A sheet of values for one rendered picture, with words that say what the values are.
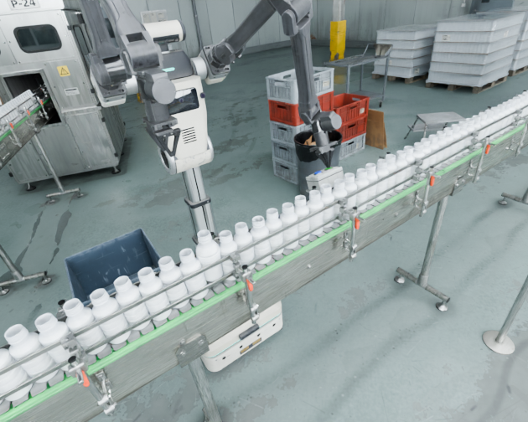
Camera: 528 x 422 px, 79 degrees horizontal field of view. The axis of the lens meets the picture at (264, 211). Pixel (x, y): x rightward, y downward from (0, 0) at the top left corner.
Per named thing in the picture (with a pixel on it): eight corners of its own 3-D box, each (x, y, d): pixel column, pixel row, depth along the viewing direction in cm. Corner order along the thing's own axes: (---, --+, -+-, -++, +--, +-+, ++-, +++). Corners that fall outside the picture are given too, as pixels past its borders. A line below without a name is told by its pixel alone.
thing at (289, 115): (296, 126, 317) (295, 104, 305) (268, 120, 344) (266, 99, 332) (334, 111, 349) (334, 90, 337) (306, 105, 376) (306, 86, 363)
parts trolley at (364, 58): (345, 120, 518) (349, 54, 464) (322, 115, 557) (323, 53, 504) (387, 106, 564) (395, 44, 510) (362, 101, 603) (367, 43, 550)
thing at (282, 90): (295, 104, 304) (294, 80, 292) (266, 99, 331) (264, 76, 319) (334, 90, 336) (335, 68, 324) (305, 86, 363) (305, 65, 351)
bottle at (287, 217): (292, 237, 116) (289, 198, 107) (302, 244, 112) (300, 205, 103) (278, 243, 114) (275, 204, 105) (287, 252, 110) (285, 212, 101)
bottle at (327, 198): (318, 218, 124) (318, 181, 115) (333, 219, 123) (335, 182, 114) (316, 228, 120) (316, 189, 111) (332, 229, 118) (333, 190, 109)
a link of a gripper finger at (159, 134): (163, 162, 84) (154, 127, 79) (155, 155, 90) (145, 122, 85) (187, 154, 88) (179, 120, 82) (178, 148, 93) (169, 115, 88)
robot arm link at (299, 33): (297, -8, 97) (276, 11, 93) (313, -6, 94) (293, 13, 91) (310, 106, 132) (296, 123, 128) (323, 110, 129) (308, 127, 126)
